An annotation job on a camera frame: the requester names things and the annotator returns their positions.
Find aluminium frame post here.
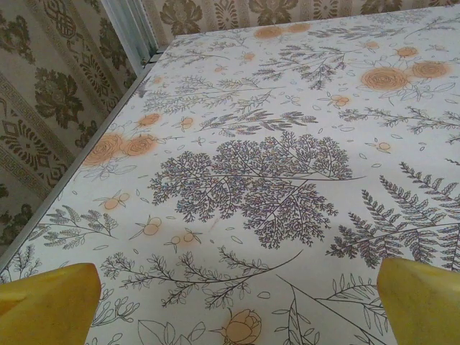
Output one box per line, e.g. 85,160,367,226
98,0,160,68

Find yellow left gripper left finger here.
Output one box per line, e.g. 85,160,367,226
0,262,102,345

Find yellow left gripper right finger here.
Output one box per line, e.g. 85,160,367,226
376,257,460,345

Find floral patterned table cover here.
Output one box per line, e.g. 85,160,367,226
0,3,460,345

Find aluminium table side rail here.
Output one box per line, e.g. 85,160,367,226
0,50,170,275

